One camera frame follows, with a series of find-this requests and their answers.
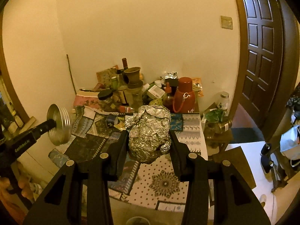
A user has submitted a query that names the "green leafy plant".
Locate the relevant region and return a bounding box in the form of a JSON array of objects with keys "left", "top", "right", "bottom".
[{"left": 203, "top": 108, "right": 226, "bottom": 123}]

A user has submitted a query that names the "dark panelled wooden door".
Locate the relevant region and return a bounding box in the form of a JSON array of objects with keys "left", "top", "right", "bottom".
[{"left": 241, "top": 0, "right": 286, "bottom": 123}]

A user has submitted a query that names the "wooden stool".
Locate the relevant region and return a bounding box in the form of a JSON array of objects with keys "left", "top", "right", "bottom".
[{"left": 212, "top": 146, "right": 257, "bottom": 207}]

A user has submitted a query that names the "beige light switch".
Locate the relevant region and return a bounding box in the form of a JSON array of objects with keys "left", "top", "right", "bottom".
[{"left": 220, "top": 15, "right": 234, "bottom": 30}]

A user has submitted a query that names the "red thermos flask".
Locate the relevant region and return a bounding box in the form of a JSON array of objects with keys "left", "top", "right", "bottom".
[{"left": 173, "top": 76, "right": 196, "bottom": 113}]

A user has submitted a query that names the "floral patterned box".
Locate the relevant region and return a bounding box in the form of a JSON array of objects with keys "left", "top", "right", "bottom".
[{"left": 96, "top": 66, "right": 119, "bottom": 85}]

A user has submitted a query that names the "brown labelled bottle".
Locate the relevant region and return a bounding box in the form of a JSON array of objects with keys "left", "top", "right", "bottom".
[{"left": 118, "top": 86, "right": 129, "bottom": 105}]

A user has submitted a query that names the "silver foil packet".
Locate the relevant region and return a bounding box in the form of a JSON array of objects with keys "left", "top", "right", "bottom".
[{"left": 161, "top": 71, "right": 180, "bottom": 80}]

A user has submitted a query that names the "thin wooden stick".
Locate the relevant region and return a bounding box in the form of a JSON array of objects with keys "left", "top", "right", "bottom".
[{"left": 66, "top": 54, "right": 77, "bottom": 95}]

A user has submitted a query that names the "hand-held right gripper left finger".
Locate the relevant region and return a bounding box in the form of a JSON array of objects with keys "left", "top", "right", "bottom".
[{"left": 22, "top": 129, "right": 130, "bottom": 225}]

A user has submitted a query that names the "small wooden side table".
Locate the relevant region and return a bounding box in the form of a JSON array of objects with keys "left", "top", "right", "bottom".
[{"left": 206, "top": 129, "right": 234, "bottom": 149}]

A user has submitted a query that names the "small red sauce bottle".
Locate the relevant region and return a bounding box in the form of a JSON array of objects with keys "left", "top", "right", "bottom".
[{"left": 164, "top": 82, "right": 175, "bottom": 108}]

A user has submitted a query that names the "round metal lid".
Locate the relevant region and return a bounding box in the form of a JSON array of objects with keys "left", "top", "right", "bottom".
[{"left": 46, "top": 103, "right": 71, "bottom": 146}]

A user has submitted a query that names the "dark patterned clothing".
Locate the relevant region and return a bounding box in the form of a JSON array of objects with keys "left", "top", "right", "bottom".
[{"left": 285, "top": 91, "right": 300, "bottom": 123}]

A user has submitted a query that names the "dark doormat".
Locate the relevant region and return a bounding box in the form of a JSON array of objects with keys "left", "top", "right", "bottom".
[{"left": 231, "top": 127, "right": 264, "bottom": 142}]

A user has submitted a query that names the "person's left hand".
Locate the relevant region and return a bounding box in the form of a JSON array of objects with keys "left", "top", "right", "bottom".
[{"left": 0, "top": 176, "right": 35, "bottom": 204}]

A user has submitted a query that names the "green white packet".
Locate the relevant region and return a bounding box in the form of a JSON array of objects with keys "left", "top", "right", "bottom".
[{"left": 146, "top": 84, "right": 166, "bottom": 99}]

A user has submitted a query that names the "person's left forearm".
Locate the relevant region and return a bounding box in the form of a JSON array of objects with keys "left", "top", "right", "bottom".
[{"left": 0, "top": 191, "right": 26, "bottom": 224}]

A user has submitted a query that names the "foil ball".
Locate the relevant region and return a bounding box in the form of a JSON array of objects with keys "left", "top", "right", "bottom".
[{"left": 125, "top": 104, "right": 172, "bottom": 164}]

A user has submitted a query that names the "pink floral box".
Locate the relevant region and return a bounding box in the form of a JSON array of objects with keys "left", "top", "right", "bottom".
[{"left": 73, "top": 91, "right": 100, "bottom": 110}]

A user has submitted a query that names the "brown ceramic vase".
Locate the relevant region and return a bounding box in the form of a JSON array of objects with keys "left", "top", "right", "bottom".
[{"left": 123, "top": 67, "right": 144, "bottom": 90}]

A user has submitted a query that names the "patchwork tablecloth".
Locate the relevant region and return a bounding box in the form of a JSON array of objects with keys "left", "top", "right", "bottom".
[{"left": 48, "top": 105, "right": 209, "bottom": 214}]

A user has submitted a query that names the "small blue can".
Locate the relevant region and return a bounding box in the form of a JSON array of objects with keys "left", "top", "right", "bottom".
[{"left": 106, "top": 113, "right": 118, "bottom": 126}]

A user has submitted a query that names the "orange snack packet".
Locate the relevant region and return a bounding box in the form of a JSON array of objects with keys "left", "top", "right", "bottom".
[{"left": 192, "top": 77, "right": 204, "bottom": 97}]

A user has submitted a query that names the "white plastic bowl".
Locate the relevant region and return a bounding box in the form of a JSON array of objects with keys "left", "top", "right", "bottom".
[{"left": 126, "top": 217, "right": 151, "bottom": 225}]

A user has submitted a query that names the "wooden door frame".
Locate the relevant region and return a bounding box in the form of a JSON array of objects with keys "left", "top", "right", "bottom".
[{"left": 230, "top": 0, "right": 300, "bottom": 144}]

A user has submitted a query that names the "wooden rack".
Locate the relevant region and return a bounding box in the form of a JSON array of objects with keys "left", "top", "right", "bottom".
[{"left": 269, "top": 145, "right": 300, "bottom": 193}]

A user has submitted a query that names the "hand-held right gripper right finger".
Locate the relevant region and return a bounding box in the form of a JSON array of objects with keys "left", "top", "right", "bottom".
[{"left": 167, "top": 130, "right": 270, "bottom": 225}]

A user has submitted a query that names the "brown labelled jar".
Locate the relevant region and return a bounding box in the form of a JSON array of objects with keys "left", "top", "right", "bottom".
[{"left": 218, "top": 119, "right": 233, "bottom": 132}]

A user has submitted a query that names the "black lidded glass jar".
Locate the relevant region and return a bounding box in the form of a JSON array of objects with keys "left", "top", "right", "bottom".
[{"left": 97, "top": 89, "right": 114, "bottom": 106}]

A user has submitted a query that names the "black shoe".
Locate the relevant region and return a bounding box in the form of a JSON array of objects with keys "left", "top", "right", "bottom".
[
  {"left": 260, "top": 143, "right": 272, "bottom": 156},
  {"left": 261, "top": 156, "right": 275, "bottom": 174}
]

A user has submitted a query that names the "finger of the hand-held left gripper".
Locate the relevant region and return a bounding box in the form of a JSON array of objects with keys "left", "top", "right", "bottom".
[{"left": 32, "top": 119, "right": 57, "bottom": 138}]

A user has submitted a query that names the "clear jar white lid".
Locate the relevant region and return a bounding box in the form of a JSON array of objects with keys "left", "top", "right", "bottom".
[{"left": 219, "top": 91, "right": 230, "bottom": 111}]

